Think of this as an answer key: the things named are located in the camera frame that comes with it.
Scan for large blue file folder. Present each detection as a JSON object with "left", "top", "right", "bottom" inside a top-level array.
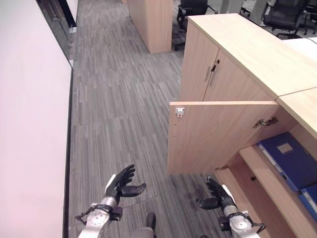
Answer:
[{"left": 256, "top": 131, "right": 317, "bottom": 192}]

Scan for light wooden office cabinet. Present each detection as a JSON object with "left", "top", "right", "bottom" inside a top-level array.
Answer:
[{"left": 166, "top": 13, "right": 317, "bottom": 238}]

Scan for black office chair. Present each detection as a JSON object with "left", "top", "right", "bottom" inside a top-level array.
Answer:
[
  {"left": 171, "top": 0, "right": 217, "bottom": 52},
  {"left": 261, "top": 0, "right": 312, "bottom": 39}
]

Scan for small blue file folder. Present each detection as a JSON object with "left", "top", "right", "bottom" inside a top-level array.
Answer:
[{"left": 298, "top": 184, "right": 317, "bottom": 216}]

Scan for robot leg and dark foot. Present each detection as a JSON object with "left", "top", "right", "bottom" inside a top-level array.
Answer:
[{"left": 128, "top": 212, "right": 157, "bottom": 238}]

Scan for wooden cabinet shelf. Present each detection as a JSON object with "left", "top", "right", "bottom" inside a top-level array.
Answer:
[{"left": 239, "top": 145, "right": 317, "bottom": 238}]

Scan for open wooden cabinet door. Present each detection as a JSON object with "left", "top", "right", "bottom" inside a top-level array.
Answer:
[{"left": 166, "top": 101, "right": 279, "bottom": 176}]

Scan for tall wooden partition cabinet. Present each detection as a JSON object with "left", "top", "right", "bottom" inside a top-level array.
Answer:
[{"left": 126, "top": 0, "right": 173, "bottom": 54}]

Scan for closed wooden cabinet door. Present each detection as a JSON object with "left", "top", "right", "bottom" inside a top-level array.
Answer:
[
  {"left": 179, "top": 17, "right": 220, "bottom": 102},
  {"left": 202, "top": 47, "right": 277, "bottom": 102}
]

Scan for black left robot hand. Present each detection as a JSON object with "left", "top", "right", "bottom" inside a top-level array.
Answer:
[{"left": 105, "top": 164, "right": 147, "bottom": 198}]

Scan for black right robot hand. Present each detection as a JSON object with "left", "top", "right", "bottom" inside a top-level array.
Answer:
[{"left": 197, "top": 176, "right": 234, "bottom": 209}]

